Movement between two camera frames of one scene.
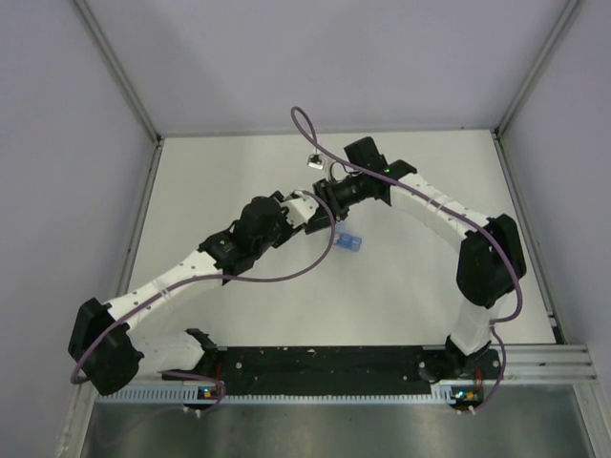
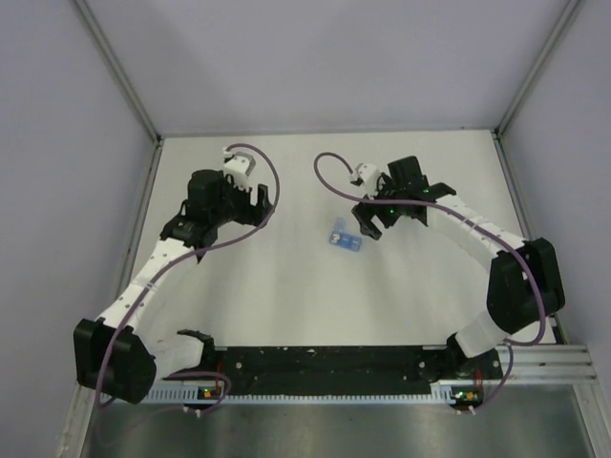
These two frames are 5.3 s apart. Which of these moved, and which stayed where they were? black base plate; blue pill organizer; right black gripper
Moved: right black gripper
Stayed: blue pill organizer; black base plate
